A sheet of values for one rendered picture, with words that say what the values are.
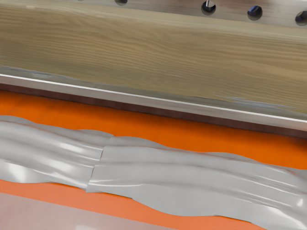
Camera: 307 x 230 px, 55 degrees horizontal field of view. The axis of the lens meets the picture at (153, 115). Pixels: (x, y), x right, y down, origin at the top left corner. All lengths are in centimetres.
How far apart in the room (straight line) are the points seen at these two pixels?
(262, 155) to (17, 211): 21
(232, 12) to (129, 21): 25
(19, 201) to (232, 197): 15
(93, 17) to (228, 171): 17
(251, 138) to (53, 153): 18
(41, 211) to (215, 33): 19
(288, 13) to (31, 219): 42
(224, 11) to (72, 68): 27
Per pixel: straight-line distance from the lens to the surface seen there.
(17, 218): 23
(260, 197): 25
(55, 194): 24
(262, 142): 30
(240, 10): 48
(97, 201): 23
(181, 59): 26
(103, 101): 31
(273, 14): 49
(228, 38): 25
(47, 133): 28
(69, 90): 29
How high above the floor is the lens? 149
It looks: 66 degrees down
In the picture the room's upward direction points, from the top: 8 degrees counter-clockwise
